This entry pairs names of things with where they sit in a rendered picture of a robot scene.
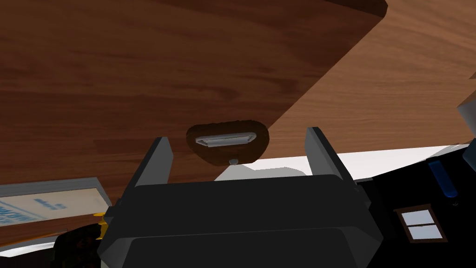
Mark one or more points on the grey framed wall picture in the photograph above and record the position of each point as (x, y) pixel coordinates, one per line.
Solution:
(48, 204)

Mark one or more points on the blue bar-shaped object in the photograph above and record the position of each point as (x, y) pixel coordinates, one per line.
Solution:
(442, 178)

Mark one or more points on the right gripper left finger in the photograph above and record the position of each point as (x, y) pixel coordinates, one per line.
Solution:
(158, 163)

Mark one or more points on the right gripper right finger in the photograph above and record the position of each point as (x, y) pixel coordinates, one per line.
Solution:
(322, 156)

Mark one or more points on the brown framed window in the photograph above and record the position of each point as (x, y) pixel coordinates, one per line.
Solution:
(421, 224)

